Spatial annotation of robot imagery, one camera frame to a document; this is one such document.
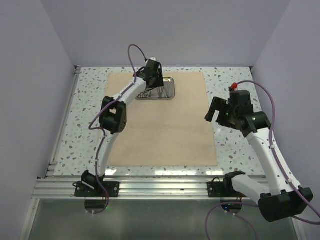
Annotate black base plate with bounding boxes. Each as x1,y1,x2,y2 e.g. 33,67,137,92
72,181,120,198
206,181,245,198

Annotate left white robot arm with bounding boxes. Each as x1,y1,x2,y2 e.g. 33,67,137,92
81,57,164,197

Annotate aluminium mounting rail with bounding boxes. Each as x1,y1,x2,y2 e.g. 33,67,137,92
32,174,276,201

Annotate steel tweezers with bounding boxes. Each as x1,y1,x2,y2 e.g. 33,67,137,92
156,87,164,99

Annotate beige cloth wrap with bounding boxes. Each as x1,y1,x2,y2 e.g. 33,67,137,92
106,72,218,167

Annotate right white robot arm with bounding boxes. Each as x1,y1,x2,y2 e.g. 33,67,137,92
205,90,314,222

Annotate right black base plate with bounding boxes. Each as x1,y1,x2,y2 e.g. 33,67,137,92
206,181,245,198

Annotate steel instrument tray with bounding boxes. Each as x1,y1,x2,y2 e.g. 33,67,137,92
135,77,176,100

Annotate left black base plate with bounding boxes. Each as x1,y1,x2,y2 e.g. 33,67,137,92
72,181,120,198

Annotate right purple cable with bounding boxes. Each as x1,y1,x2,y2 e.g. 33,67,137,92
204,80,320,240

